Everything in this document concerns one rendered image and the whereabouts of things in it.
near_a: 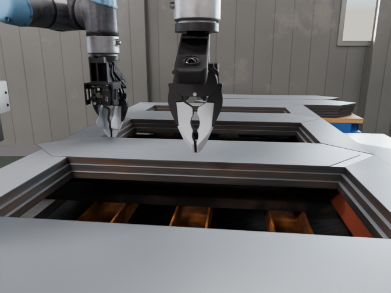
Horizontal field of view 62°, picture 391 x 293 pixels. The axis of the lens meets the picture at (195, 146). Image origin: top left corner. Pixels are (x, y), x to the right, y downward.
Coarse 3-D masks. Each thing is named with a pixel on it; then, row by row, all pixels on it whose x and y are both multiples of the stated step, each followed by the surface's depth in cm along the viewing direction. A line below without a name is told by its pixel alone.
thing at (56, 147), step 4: (64, 140) 83; (68, 140) 83; (72, 140) 83; (76, 140) 83; (80, 140) 83; (52, 144) 79; (56, 144) 79; (60, 144) 79; (64, 144) 79; (68, 144) 79; (72, 144) 79; (44, 148) 75; (48, 148) 75; (52, 148) 75; (56, 148) 75; (60, 148) 75; (64, 148) 75; (48, 152) 72; (52, 152) 72; (56, 152) 72
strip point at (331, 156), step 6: (312, 144) 79; (318, 150) 74; (324, 150) 74; (330, 150) 74; (336, 150) 74; (342, 150) 74; (324, 156) 69; (330, 156) 69; (336, 156) 69; (342, 156) 69; (348, 156) 69; (354, 156) 69; (330, 162) 66; (336, 162) 66
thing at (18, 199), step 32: (128, 128) 107; (160, 128) 110; (224, 128) 108; (256, 128) 107; (288, 128) 106; (64, 160) 68; (96, 160) 69; (128, 160) 68; (160, 160) 67; (352, 160) 67; (32, 192) 56; (352, 192) 57; (384, 224) 45
